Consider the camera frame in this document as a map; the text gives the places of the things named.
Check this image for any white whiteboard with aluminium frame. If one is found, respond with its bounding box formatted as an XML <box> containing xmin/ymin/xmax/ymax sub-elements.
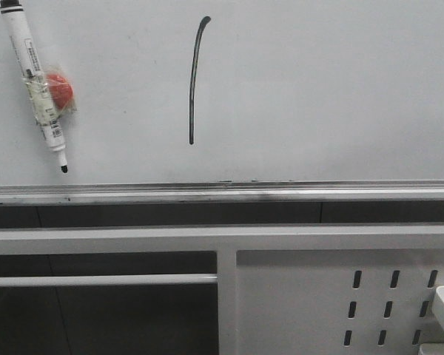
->
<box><xmin>0</xmin><ymin>1</ymin><xmax>444</xmax><ymax>205</ymax></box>

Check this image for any white black whiteboard marker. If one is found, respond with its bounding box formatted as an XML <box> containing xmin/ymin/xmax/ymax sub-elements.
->
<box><xmin>0</xmin><ymin>1</ymin><xmax>68</xmax><ymax>174</ymax></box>

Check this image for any red round magnet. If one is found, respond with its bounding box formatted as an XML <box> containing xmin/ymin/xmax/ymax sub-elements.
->
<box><xmin>44</xmin><ymin>66</ymin><xmax>77</xmax><ymax>113</ymax></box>

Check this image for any grey metal pegboard stand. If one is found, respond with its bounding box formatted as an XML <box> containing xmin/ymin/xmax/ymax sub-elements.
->
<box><xmin>0</xmin><ymin>225</ymin><xmax>444</xmax><ymax>354</ymax></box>

